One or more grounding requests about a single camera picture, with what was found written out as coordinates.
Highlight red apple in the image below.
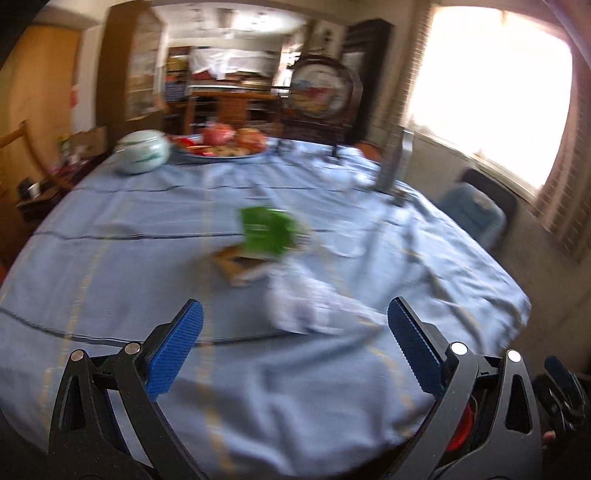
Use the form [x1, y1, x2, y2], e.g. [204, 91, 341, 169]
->
[202, 124, 237, 147]

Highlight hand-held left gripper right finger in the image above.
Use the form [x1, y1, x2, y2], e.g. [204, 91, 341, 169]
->
[386, 296, 544, 480]

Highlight white green ceramic jar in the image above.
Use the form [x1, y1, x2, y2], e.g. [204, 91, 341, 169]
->
[113, 130, 171, 175]

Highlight bright window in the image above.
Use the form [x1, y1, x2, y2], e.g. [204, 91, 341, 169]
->
[406, 4, 574, 200]

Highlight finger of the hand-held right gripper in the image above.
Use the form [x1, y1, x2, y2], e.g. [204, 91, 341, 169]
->
[544, 355, 590, 409]

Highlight wooden chair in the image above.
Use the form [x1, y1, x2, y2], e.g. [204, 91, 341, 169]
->
[0, 119, 34, 155]

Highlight blue chair cushion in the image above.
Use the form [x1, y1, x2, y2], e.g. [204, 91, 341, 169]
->
[436, 182, 507, 248]

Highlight blue checked tablecloth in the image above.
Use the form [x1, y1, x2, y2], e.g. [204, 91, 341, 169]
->
[0, 136, 533, 479]

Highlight brown cardboard tray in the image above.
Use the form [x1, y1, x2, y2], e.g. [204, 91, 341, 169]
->
[213, 244, 279, 288]

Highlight dark framed picture cabinet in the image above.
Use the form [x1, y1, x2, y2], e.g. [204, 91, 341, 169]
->
[341, 18, 394, 145]

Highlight white hanging cloth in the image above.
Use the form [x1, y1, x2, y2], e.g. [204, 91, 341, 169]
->
[188, 45, 283, 80]

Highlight fruit plate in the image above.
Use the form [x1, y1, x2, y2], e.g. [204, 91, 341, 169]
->
[168, 122, 271, 161]

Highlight checked curtain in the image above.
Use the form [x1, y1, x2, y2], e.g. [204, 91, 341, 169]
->
[394, 0, 439, 134]
[530, 138, 591, 265]

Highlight white tissue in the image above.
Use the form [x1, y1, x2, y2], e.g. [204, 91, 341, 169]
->
[267, 262, 389, 336]

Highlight green packet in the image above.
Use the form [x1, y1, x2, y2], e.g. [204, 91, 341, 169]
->
[237, 206, 302, 258]

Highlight round embroidered table screen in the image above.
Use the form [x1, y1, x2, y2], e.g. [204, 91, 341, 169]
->
[281, 54, 366, 158]

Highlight wooden glass display cabinet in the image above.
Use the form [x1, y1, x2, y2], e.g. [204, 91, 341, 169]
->
[98, 7, 170, 123]

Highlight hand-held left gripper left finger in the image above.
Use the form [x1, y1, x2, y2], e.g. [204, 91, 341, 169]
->
[48, 298, 206, 480]

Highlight wrapped orange fruit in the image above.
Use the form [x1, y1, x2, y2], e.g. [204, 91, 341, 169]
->
[235, 128, 269, 149]

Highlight wooden door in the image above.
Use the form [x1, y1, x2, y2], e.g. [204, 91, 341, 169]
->
[13, 23, 87, 154]

